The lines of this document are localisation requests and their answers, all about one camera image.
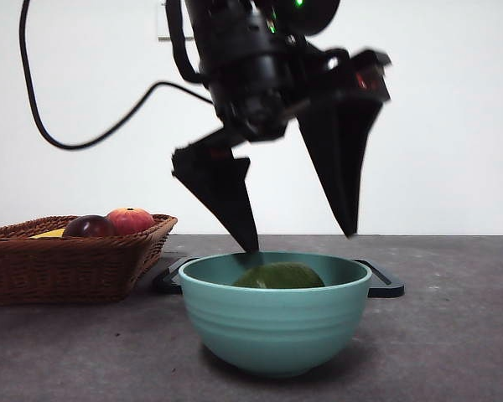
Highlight green avocado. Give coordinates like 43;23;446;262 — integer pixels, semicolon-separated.
232;261;326;290

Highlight brown wicker basket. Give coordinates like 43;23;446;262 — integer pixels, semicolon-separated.
0;214;179;307

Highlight thin black cable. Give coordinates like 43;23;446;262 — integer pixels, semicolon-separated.
18;0;215;152

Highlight black rectangular tray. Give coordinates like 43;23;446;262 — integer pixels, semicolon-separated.
152;256;406;300

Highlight white wall socket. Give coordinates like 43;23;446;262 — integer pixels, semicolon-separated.
157;0;196;42

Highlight teal ceramic bowl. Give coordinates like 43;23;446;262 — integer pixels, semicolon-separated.
177;251;372;379

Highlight thick black cable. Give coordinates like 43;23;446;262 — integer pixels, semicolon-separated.
164;0;207;85

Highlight yellow fruit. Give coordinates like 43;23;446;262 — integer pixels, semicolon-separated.
29;228;66;240

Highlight dark purple plum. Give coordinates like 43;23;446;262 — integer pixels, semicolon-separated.
62;214;117;239

